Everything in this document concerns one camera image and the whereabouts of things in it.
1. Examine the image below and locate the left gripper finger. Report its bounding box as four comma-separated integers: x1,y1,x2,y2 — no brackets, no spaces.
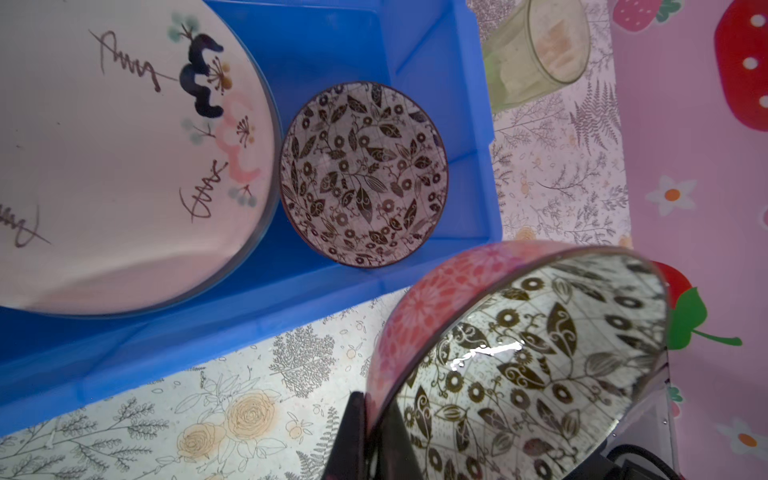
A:
320,391,423,480

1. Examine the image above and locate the pink floral bowl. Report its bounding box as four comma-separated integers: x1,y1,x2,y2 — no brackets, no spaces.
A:
366,241,670,479

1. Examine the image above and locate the blue patterned bowl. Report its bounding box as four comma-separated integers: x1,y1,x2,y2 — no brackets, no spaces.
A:
280,81,449,269

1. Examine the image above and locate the cream floral plate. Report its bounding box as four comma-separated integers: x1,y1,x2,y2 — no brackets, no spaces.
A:
1,1,280,317

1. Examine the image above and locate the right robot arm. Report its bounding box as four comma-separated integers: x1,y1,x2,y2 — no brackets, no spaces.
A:
565,444,684,480

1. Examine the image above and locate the blue plastic bin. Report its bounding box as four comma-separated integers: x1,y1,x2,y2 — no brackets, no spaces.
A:
1,1,501,435

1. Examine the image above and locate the green glass cup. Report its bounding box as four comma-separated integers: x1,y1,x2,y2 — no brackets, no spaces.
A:
482,0,591,114

